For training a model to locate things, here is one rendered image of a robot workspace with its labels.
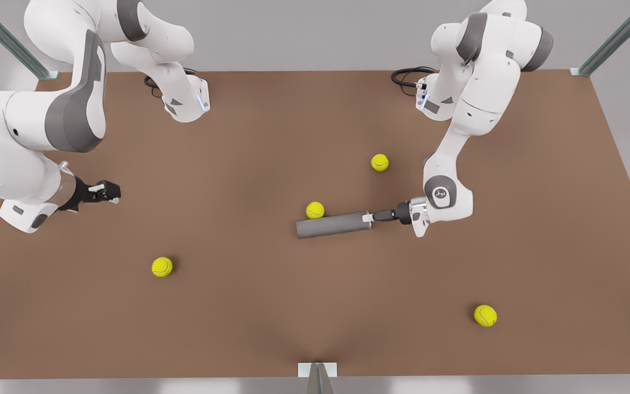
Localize black cable loop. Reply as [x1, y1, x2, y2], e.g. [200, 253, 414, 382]
[391, 67, 438, 97]
[144, 68, 197, 99]

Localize grey tennis ball tube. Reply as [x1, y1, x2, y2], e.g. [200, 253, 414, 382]
[296, 211, 372, 240]

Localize silver frame post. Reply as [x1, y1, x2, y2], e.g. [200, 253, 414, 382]
[569, 0, 630, 77]
[0, 0, 59, 81]
[298, 362, 338, 394]

